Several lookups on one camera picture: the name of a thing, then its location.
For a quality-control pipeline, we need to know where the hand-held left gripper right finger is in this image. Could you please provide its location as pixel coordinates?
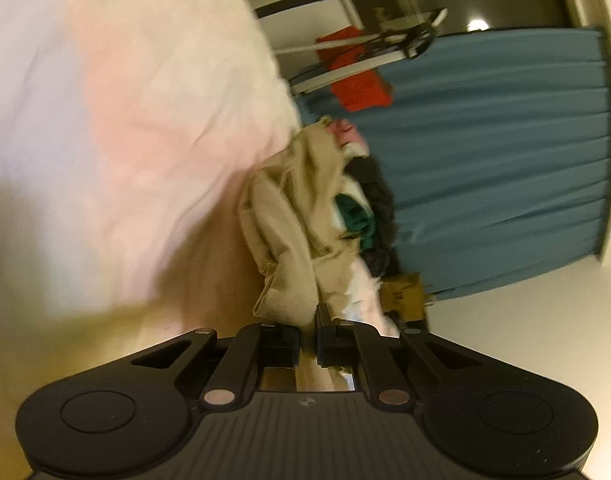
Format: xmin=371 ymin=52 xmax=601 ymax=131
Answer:
xmin=314 ymin=304 xmax=487 ymax=409

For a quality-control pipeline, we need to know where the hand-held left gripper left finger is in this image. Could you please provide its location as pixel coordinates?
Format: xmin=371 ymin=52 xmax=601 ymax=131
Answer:
xmin=129 ymin=322 xmax=302 ymax=411

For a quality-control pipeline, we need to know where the beige garment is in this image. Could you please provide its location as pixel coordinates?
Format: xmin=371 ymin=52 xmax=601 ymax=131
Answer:
xmin=238 ymin=119 xmax=371 ymax=393

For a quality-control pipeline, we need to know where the dark green garment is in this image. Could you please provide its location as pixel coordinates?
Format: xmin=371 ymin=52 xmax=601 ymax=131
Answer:
xmin=334 ymin=194 xmax=376 ymax=251

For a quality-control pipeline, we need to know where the white garment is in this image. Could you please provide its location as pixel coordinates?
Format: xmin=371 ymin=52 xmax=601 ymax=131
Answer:
xmin=338 ymin=142 xmax=371 ymax=201

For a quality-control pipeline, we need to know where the pink garment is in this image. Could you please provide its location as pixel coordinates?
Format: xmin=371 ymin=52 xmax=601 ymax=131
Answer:
xmin=330 ymin=120 xmax=369 ymax=153

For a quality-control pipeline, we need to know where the wide blue curtain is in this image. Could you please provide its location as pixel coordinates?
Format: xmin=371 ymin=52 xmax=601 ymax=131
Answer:
xmin=295 ymin=27 xmax=611 ymax=306

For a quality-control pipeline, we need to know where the red hanging cloth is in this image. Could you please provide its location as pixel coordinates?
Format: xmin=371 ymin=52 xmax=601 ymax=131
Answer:
xmin=315 ymin=30 xmax=393 ymax=113

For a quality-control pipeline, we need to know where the white bed blanket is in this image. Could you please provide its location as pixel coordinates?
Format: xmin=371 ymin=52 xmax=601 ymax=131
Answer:
xmin=0 ymin=0 xmax=306 ymax=361

